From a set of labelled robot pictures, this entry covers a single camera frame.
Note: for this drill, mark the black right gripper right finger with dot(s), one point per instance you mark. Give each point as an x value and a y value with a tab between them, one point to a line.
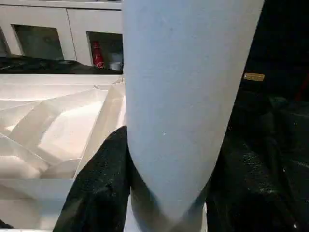
253	193

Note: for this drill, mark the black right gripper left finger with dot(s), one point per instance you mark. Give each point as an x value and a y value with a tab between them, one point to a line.
101	183

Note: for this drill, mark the white plastic table top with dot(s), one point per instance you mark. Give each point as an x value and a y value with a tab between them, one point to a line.
48	120

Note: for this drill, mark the white plastic table leg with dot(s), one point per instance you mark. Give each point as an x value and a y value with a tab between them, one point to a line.
183	96

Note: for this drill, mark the black plastic mat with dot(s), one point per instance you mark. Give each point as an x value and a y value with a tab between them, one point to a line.
277	116

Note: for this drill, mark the small white label sticker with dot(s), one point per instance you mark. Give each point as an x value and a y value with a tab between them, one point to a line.
254	76

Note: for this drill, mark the red bottle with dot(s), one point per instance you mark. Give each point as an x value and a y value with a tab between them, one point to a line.
97	54

